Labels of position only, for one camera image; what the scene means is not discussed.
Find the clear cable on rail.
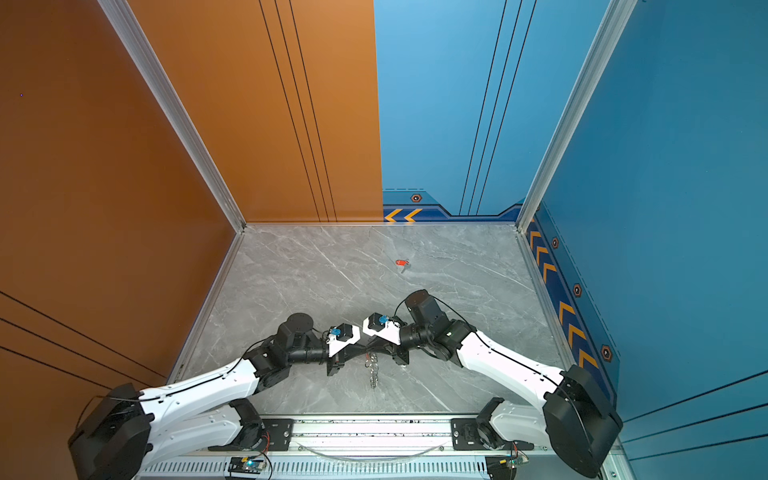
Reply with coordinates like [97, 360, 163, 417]
[296, 442, 448, 463]

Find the green circuit board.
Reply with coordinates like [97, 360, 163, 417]
[485, 452, 530, 480]
[227, 456, 268, 479]

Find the aluminium front rail frame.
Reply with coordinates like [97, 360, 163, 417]
[138, 414, 580, 479]

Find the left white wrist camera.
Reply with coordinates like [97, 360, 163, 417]
[326, 323, 361, 358]

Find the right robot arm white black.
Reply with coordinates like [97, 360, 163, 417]
[363, 289, 623, 479]

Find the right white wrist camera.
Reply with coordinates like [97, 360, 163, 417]
[362, 313, 401, 345]

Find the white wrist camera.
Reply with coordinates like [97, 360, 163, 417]
[362, 313, 401, 345]
[326, 323, 361, 358]

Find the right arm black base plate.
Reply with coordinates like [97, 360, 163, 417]
[450, 418, 535, 452]

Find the right green circuit board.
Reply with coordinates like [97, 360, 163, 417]
[485, 452, 530, 480]

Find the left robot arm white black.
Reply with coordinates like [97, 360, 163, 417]
[68, 313, 364, 479]

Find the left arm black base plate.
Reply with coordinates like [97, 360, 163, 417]
[207, 418, 294, 453]

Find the right corner aluminium post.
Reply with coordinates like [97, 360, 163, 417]
[516, 0, 637, 234]

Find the left corner aluminium post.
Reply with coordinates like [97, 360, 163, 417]
[98, 0, 247, 234]

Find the left green circuit board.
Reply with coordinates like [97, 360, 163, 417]
[227, 456, 268, 479]

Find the corner aluminium post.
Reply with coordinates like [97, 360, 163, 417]
[98, 0, 247, 234]
[516, 0, 637, 234]

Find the red tag with grey key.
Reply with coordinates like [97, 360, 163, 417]
[395, 259, 411, 273]

